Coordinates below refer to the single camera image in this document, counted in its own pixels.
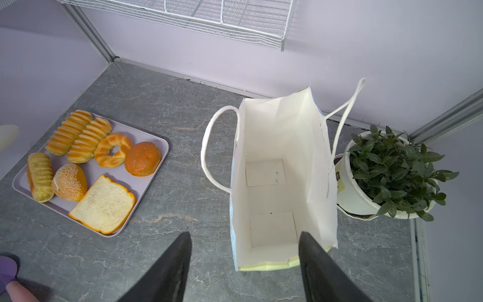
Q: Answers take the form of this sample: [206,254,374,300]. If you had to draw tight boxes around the round orange fake bun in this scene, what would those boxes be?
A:
[125,142,162,177]

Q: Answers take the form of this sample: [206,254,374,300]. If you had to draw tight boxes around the fake long ridged bread roll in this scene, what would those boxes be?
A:
[27,152,54,203]

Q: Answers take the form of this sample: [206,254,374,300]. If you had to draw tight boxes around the fake braided ring bread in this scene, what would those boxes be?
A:
[94,133,133,168]

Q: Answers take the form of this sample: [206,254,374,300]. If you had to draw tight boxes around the fake oval sugared bread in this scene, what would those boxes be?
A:
[51,164,88,202]

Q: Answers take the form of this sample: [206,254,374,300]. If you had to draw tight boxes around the purple scoop with pink handle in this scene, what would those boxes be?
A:
[1,256,40,302]

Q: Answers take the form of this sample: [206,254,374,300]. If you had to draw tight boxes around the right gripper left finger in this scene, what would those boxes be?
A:
[119,232,192,301]

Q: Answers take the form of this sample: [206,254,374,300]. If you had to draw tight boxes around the fake toast slice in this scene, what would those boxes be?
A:
[69,175,137,235]

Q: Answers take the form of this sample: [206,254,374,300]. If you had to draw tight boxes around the metal tongs with white tips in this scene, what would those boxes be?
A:
[0,125,20,152]

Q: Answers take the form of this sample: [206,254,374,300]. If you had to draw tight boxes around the lavender cutting mat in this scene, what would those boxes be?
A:
[12,117,170,238]

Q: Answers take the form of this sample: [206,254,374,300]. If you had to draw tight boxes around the potted green plant white pot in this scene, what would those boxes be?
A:
[335,126,459,222]

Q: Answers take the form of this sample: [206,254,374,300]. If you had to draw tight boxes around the fake yellow ridged bread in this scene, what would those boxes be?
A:
[45,109,94,156]
[67,118,112,164]

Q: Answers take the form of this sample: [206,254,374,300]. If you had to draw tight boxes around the paper bag with landscape print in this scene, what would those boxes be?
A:
[200,77,367,273]

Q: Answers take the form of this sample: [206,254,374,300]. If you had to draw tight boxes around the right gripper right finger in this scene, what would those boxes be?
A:
[299,232,371,301]

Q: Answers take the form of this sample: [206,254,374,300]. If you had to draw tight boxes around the white wire shelf basket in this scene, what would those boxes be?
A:
[61,0,296,51]

